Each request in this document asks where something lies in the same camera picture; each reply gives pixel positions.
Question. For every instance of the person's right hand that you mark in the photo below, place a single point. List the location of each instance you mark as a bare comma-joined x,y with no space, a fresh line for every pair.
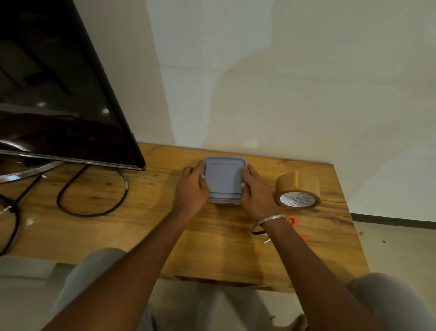
259,197

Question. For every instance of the person's left hand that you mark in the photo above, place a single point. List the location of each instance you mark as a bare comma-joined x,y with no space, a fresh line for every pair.
190,192

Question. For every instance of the person's left thumb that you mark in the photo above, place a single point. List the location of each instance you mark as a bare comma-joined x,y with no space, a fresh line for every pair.
203,182

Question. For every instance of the person's right thumb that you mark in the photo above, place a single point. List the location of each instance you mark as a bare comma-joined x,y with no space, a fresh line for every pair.
244,189

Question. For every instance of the grey lidded plastic container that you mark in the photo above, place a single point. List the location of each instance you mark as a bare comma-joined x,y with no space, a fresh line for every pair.
223,179

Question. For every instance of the person's right forearm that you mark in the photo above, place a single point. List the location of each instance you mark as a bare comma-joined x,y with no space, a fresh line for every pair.
320,276

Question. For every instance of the person's left forearm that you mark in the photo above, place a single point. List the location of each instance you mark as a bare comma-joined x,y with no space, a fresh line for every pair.
119,272

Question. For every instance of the black thread wristband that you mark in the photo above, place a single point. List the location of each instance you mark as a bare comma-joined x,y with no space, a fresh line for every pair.
258,233

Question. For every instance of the brown packing tape roll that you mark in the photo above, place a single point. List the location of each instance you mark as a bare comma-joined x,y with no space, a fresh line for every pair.
297,189

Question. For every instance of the black flat screen monitor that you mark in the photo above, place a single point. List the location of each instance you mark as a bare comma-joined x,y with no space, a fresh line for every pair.
58,85

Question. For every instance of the silver curved monitor stand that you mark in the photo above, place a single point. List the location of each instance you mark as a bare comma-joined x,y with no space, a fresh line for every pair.
20,163

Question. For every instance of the person's right leg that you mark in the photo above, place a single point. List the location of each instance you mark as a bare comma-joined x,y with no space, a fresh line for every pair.
391,300

